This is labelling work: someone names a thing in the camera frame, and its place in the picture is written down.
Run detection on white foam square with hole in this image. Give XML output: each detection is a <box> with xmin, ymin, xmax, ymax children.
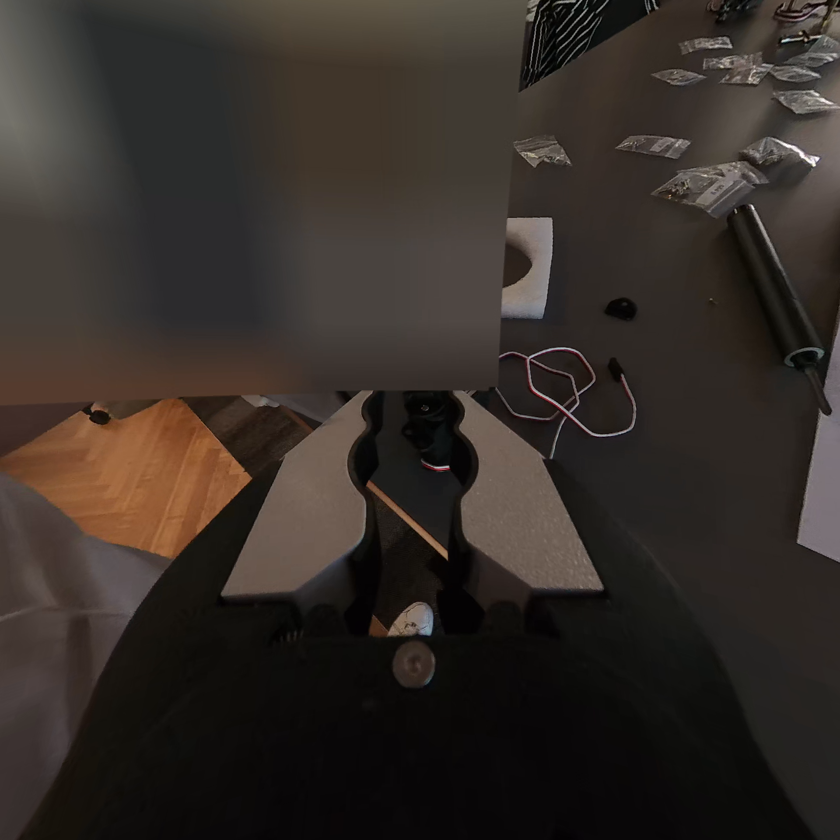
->
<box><xmin>503</xmin><ymin>218</ymin><xmax>553</xmax><ymax>320</ymax></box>

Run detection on black electric screwdriver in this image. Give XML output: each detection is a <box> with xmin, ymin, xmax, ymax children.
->
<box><xmin>726</xmin><ymin>205</ymin><xmax>833</xmax><ymax>416</ymax></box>

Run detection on printed instruction sheet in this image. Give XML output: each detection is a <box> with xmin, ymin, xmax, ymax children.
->
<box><xmin>797</xmin><ymin>322</ymin><xmax>840</xmax><ymax>565</ymax></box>

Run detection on red white servo cable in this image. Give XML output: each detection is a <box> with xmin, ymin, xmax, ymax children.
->
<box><xmin>495</xmin><ymin>348</ymin><xmax>637</xmax><ymax>460</ymax></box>

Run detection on scattered clear screw bags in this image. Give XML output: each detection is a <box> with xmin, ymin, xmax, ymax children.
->
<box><xmin>514</xmin><ymin>33</ymin><xmax>840</xmax><ymax>221</ymax></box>

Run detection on black white striped cloth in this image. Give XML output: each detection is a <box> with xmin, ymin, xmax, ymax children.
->
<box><xmin>520</xmin><ymin>0</ymin><xmax>660</xmax><ymax>91</ymax></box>

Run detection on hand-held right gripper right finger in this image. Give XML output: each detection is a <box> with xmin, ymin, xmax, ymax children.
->
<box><xmin>449</xmin><ymin>391</ymin><xmax>605</xmax><ymax>634</ymax></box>

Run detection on black servo motor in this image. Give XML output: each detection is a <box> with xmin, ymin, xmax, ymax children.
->
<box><xmin>402</xmin><ymin>392</ymin><xmax>460</xmax><ymax>475</ymax></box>

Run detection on white shoe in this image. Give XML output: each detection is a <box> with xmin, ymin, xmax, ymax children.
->
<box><xmin>387</xmin><ymin>602</ymin><xmax>435</xmax><ymax>637</ymax></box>

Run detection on dark grey desk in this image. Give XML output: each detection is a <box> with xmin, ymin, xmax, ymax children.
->
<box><xmin>367</xmin><ymin>0</ymin><xmax>840</xmax><ymax>840</ymax></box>

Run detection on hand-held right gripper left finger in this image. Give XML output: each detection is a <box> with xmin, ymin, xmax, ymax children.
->
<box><xmin>220</xmin><ymin>390</ymin><xmax>382</xmax><ymax>614</ymax></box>

